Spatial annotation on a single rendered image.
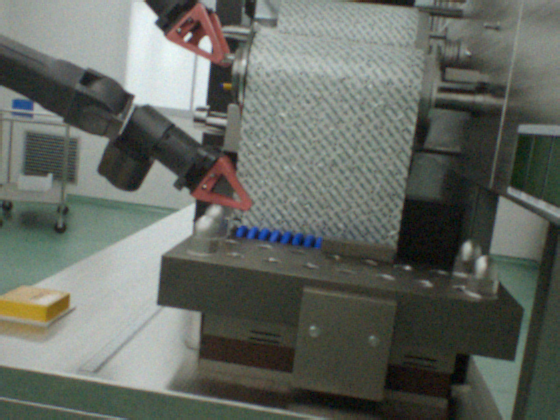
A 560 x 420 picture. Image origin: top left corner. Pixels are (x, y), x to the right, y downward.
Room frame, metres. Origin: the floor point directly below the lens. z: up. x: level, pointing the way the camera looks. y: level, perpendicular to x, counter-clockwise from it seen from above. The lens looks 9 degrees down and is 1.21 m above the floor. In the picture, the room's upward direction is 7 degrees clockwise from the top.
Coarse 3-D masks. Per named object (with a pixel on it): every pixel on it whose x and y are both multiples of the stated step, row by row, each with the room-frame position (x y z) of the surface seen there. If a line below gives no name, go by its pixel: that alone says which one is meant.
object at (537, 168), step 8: (536, 136) 0.58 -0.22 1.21; (536, 144) 0.58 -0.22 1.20; (544, 144) 0.55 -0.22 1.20; (536, 152) 0.57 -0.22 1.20; (544, 152) 0.55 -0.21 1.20; (536, 160) 0.57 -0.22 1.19; (544, 160) 0.54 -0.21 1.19; (536, 168) 0.56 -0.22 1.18; (544, 168) 0.54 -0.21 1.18; (528, 176) 0.58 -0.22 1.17; (536, 176) 0.56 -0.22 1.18; (528, 184) 0.58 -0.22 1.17; (536, 184) 0.55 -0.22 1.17; (536, 192) 0.55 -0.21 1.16
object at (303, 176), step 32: (256, 128) 0.89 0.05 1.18; (288, 128) 0.88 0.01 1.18; (320, 128) 0.88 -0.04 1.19; (352, 128) 0.87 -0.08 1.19; (256, 160) 0.89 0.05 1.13; (288, 160) 0.88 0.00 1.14; (320, 160) 0.88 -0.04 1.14; (352, 160) 0.87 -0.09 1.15; (384, 160) 0.87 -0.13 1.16; (256, 192) 0.89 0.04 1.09; (288, 192) 0.88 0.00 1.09; (320, 192) 0.88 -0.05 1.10; (352, 192) 0.87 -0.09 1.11; (384, 192) 0.87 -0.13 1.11; (256, 224) 0.88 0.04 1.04; (288, 224) 0.88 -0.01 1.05; (320, 224) 0.88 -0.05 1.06; (352, 224) 0.87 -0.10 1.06; (384, 224) 0.87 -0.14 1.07
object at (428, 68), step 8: (424, 56) 0.90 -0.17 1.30; (432, 56) 0.91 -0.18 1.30; (424, 64) 0.89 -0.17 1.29; (432, 64) 0.89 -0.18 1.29; (424, 72) 0.88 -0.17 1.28; (432, 72) 0.88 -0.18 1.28; (424, 80) 0.87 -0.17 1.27; (432, 80) 0.87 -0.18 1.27; (424, 88) 0.87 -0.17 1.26; (424, 96) 0.87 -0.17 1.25; (424, 104) 0.87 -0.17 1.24; (424, 112) 0.88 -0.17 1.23; (416, 120) 0.88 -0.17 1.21; (424, 120) 0.88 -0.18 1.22; (416, 128) 0.89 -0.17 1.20; (416, 136) 0.92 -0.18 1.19
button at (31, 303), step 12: (24, 288) 0.84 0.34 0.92; (36, 288) 0.84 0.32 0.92; (0, 300) 0.78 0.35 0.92; (12, 300) 0.78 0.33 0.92; (24, 300) 0.79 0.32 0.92; (36, 300) 0.79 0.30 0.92; (48, 300) 0.80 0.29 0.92; (60, 300) 0.81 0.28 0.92; (0, 312) 0.78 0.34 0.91; (12, 312) 0.78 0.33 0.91; (24, 312) 0.78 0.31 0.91; (36, 312) 0.78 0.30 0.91; (48, 312) 0.78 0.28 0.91; (60, 312) 0.82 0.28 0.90
